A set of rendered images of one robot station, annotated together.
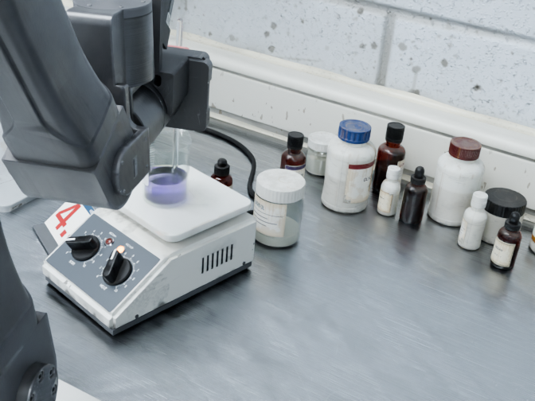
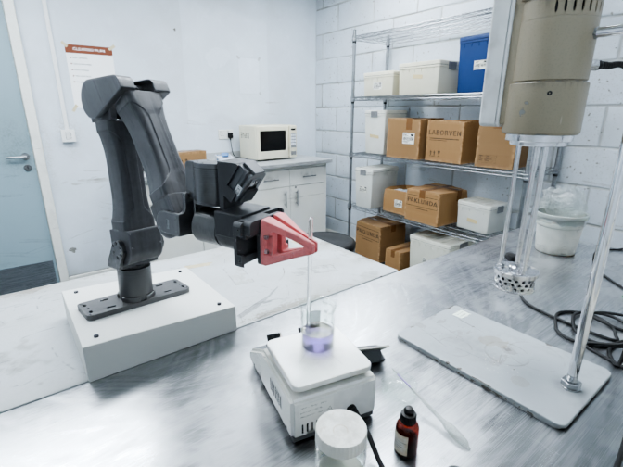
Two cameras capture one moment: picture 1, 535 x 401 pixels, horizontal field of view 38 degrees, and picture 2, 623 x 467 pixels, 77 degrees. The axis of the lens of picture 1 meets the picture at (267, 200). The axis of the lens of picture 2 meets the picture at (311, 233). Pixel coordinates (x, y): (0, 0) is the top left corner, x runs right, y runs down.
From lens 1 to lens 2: 1.00 m
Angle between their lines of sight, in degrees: 101
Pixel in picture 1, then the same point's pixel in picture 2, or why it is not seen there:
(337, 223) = not seen: outside the picture
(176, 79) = (219, 217)
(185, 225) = (275, 348)
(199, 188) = (325, 363)
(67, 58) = (147, 158)
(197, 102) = (237, 246)
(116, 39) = (188, 172)
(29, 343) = (120, 233)
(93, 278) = not seen: hidden behind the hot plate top
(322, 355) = (168, 455)
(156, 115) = (205, 225)
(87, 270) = not seen: hidden behind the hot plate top
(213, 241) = (273, 375)
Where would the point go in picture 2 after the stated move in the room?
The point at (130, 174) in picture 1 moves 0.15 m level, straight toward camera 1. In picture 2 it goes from (164, 223) to (82, 219)
